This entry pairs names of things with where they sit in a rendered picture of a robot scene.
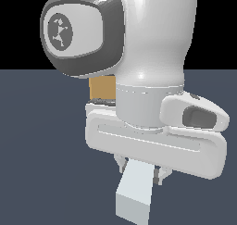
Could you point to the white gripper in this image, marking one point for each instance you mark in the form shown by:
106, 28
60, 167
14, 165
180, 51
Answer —
148, 142

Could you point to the pale blue-white rectangular peg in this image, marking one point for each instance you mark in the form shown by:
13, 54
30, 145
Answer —
135, 188

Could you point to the tan wooden box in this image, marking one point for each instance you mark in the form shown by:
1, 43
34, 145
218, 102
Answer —
102, 87

